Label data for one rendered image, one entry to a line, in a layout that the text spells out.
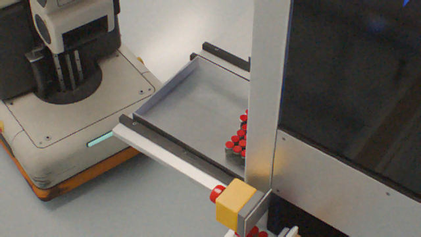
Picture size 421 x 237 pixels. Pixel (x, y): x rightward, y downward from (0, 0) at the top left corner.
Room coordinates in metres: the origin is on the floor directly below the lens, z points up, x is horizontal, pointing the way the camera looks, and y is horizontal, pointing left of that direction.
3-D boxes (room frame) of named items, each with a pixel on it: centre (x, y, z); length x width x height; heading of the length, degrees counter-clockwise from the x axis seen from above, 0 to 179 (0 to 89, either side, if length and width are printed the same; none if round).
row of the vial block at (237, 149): (1.03, -0.10, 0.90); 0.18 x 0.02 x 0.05; 143
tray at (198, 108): (1.10, -0.01, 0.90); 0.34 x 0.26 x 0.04; 53
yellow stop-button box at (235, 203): (0.76, -0.05, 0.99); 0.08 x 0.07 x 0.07; 54
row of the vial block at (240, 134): (1.05, -0.08, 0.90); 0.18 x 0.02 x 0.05; 143
